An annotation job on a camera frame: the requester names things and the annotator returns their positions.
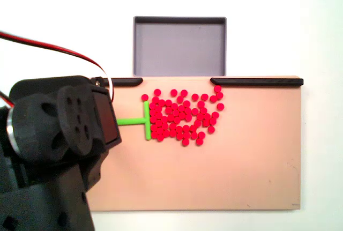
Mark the green T pusher brown block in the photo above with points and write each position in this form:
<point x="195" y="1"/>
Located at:
<point x="131" y="121"/>

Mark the grey shallow tray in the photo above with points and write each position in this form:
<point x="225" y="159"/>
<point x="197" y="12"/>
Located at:
<point x="179" y="48"/>

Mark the beige flat board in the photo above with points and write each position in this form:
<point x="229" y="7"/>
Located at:
<point x="214" y="174"/>

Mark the black board rail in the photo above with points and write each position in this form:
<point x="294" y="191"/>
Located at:
<point x="254" y="82"/>
<point x="128" y="81"/>

